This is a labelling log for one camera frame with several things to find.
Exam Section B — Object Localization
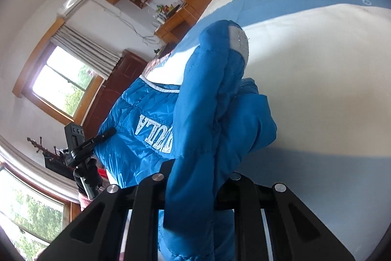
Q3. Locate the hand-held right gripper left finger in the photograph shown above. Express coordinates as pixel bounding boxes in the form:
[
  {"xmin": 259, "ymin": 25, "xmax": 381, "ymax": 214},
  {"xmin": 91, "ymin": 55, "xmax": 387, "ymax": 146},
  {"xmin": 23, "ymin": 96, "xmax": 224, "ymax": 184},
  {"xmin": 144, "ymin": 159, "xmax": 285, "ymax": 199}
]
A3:
[{"xmin": 36, "ymin": 159, "xmax": 175, "ymax": 261}]

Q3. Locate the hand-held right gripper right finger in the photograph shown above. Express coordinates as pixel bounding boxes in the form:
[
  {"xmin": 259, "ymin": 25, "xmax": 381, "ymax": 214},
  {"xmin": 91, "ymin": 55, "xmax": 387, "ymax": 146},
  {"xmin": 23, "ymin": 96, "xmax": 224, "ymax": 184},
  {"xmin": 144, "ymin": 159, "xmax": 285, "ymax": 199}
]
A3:
[{"xmin": 213, "ymin": 172, "xmax": 357, "ymax": 261}]

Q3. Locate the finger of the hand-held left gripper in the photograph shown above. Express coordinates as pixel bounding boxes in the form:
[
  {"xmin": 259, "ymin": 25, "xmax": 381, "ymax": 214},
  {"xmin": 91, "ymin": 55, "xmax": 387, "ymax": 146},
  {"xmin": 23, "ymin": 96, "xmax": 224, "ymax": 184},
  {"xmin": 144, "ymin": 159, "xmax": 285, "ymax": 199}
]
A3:
[{"xmin": 80, "ymin": 127, "xmax": 117, "ymax": 152}]

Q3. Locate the blue puffer jacket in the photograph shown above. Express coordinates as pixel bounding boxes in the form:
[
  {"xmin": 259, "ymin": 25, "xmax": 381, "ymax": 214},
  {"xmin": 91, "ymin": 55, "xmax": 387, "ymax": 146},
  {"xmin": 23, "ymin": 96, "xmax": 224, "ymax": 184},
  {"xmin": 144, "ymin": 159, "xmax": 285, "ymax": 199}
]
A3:
[{"xmin": 93, "ymin": 19, "xmax": 278, "ymax": 261}]

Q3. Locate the person's left hand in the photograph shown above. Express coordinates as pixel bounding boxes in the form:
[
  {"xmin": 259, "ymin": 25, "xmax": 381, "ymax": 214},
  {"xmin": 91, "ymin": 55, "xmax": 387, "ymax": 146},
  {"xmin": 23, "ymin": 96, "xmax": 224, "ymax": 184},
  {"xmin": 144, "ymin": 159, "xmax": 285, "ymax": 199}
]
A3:
[{"xmin": 75, "ymin": 157, "xmax": 104, "ymax": 197}]

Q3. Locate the dark branch ornament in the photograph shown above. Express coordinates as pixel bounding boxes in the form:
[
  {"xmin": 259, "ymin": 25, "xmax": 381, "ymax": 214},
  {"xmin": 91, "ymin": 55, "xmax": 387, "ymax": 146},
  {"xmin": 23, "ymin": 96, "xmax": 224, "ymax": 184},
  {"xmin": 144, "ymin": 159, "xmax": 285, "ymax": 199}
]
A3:
[{"xmin": 27, "ymin": 136, "xmax": 78, "ymax": 180}]

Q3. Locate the dark wooden headboard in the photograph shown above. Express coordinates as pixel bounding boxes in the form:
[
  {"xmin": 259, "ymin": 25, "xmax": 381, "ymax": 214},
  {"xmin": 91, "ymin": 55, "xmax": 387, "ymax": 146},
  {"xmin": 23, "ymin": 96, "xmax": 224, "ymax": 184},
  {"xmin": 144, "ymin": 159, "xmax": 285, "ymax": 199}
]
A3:
[{"xmin": 82, "ymin": 49, "xmax": 151, "ymax": 141}]

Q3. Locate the wooden framed window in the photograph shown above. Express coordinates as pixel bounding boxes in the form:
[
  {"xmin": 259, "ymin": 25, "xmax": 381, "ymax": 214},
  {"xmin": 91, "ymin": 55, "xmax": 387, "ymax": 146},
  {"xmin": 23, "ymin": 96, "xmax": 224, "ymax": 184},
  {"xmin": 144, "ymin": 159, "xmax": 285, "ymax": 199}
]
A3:
[{"xmin": 12, "ymin": 18, "xmax": 106, "ymax": 126}]

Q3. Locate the grey striped curtain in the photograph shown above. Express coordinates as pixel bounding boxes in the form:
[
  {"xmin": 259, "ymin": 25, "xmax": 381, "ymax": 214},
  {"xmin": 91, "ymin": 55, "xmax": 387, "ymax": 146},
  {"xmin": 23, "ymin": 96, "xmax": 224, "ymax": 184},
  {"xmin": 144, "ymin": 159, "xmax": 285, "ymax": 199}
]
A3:
[{"xmin": 50, "ymin": 25, "xmax": 123, "ymax": 80}]

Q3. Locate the large bay window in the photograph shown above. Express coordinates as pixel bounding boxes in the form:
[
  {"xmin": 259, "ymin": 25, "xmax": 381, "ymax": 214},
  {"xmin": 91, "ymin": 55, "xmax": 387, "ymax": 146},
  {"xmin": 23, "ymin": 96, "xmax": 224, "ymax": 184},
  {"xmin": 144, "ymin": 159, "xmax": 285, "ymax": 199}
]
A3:
[{"xmin": 0, "ymin": 168, "xmax": 67, "ymax": 257}]

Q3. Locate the pink floral quilt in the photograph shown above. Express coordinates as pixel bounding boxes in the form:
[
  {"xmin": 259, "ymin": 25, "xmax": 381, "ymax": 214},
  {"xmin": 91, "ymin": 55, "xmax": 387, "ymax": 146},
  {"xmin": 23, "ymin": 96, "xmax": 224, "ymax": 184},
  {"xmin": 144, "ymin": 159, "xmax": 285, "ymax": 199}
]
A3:
[{"xmin": 143, "ymin": 51, "xmax": 175, "ymax": 79}]

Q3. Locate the wooden desk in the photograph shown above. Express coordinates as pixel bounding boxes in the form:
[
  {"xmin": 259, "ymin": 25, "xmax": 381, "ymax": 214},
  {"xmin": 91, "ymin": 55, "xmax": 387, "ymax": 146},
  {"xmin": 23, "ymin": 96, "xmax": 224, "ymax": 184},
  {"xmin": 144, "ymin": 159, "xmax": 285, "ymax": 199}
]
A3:
[{"xmin": 154, "ymin": 7, "xmax": 200, "ymax": 45}]

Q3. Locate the white air conditioner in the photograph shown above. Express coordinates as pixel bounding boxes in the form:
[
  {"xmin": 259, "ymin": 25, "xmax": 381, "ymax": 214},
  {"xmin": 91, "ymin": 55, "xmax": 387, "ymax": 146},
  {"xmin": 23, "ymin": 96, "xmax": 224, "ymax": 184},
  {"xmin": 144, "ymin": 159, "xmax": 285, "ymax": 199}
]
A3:
[{"xmin": 56, "ymin": 0, "xmax": 93, "ymax": 17}]

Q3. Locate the bed with white-blue sheet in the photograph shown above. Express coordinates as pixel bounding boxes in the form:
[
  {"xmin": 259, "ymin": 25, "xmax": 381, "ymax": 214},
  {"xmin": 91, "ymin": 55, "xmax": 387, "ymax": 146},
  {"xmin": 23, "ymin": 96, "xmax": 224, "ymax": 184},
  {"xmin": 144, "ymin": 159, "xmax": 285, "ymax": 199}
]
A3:
[{"xmin": 104, "ymin": 0, "xmax": 391, "ymax": 261}]

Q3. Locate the wall cable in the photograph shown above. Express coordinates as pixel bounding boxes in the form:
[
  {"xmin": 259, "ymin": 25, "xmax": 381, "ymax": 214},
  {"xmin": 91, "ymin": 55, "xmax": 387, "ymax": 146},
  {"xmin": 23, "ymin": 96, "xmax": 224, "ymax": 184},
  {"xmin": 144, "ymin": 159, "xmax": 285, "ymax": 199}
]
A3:
[{"xmin": 92, "ymin": 0, "xmax": 161, "ymax": 46}]

